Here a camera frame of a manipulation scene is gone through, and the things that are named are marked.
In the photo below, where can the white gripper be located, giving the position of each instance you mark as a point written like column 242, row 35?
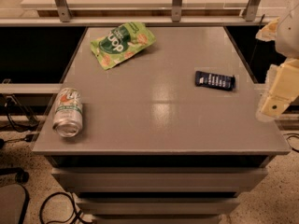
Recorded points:
column 289, row 36

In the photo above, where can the dark blue rxbar wrapper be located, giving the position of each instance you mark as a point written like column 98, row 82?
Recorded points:
column 214, row 81

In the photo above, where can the silver 7up can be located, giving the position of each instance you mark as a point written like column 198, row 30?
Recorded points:
column 67, row 120

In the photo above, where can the grey drawer cabinet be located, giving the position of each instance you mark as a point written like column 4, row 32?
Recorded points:
column 155, row 148

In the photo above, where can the green chip bag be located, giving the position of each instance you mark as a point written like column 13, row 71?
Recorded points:
column 122, row 43

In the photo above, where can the right metal bracket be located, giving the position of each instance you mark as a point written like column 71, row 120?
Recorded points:
column 250, row 12

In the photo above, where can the metal bracket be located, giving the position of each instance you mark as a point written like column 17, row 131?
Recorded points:
column 250, row 12
column 176, row 10
column 63, row 10

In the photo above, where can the middle metal bracket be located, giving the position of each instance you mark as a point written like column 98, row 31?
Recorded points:
column 176, row 10

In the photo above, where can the left metal bracket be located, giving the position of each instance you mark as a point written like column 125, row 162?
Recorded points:
column 63, row 10

